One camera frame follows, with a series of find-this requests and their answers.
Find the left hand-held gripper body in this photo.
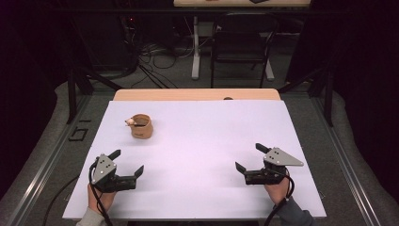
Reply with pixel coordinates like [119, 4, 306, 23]
[90, 153, 138, 193]

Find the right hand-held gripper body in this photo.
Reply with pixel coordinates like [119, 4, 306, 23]
[244, 147, 305, 186]

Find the brown cup with animal figure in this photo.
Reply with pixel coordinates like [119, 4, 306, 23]
[124, 113, 154, 140]

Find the person's left hand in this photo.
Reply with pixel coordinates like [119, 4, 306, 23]
[87, 183, 118, 215]

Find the person's right hand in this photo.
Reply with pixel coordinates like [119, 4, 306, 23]
[263, 176, 292, 206]

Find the white board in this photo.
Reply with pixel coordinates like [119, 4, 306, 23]
[61, 99, 327, 220]

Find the white desk leg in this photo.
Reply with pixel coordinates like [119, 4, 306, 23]
[263, 57, 276, 82]
[190, 15, 202, 81]

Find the black metal stand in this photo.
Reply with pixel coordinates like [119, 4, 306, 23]
[66, 66, 124, 125]
[277, 65, 334, 128]

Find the wooden table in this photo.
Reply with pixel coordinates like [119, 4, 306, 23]
[112, 88, 281, 102]

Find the black folding chair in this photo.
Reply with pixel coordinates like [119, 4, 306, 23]
[210, 12, 280, 89]

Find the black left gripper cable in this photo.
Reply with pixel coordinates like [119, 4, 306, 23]
[88, 160, 114, 226]

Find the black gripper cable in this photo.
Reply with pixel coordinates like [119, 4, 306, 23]
[88, 160, 114, 226]
[263, 168, 296, 226]

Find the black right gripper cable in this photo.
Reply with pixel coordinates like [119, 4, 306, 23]
[263, 168, 296, 226]

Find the black floor cable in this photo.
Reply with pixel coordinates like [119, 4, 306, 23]
[41, 175, 80, 226]

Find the aluminium floor rail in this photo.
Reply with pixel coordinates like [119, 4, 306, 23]
[311, 97, 383, 226]
[6, 93, 92, 226]

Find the bundle of floor cables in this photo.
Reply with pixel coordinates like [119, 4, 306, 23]
[123, 18, 197, 89]

